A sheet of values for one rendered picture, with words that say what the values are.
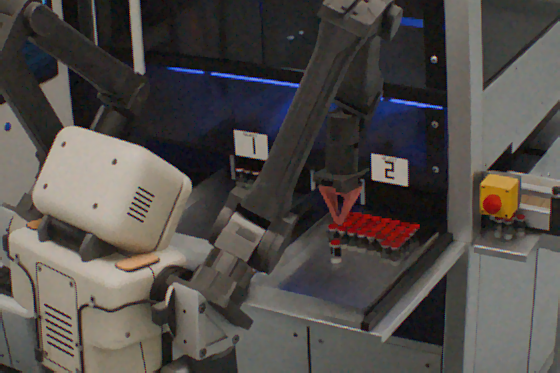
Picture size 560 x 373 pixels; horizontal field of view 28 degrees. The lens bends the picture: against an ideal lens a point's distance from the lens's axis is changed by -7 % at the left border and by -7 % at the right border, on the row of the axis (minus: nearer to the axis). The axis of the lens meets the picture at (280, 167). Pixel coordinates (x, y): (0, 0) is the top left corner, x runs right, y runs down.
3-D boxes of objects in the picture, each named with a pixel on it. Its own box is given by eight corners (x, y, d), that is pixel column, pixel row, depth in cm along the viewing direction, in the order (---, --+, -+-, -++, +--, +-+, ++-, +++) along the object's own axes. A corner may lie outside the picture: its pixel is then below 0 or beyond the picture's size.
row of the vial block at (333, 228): (331, 242, 249) (330, 222, 247) (407, 257, 240) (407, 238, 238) (326, 246, 247) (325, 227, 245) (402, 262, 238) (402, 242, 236)
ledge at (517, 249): (495, 225, 255) (495, 218, 254) (546, 235, 248) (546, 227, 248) (473, 252, 244) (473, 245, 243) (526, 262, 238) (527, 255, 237)
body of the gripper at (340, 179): (369, 176, 214) (371, 137, 212) (343, 190, 205) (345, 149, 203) (338, 171, 217) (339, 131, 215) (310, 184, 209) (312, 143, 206)
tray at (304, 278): (331, 225, 256) (330, 211, 255) (438, 247, 243) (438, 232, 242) (247, 296, 230) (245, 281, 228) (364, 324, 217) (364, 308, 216)
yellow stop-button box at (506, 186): (490, 200, 244) (491, 169, 241) (520, 205, 241) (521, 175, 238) (478, 214, 238) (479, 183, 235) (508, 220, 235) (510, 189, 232)
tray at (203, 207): (226, 179, 282) (225, 165, 280) (323, 198, 269) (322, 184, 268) (143, 238, 255) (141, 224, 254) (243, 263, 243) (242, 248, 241)
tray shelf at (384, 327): (209, 182, 285) (208, 175, 284) (477, 235, 251) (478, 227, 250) (90, 267, 248) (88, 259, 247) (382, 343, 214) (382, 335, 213)
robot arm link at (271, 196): (321, -24, 159) (386, 7, 157) (344, -29, 172) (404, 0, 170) (202, 251, 173) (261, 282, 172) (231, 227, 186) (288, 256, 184)
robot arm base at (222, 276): (162, 281, 169) (222, 306, 162) (189, 236, 172) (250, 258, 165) (191, 307, 176) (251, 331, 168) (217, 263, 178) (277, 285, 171)
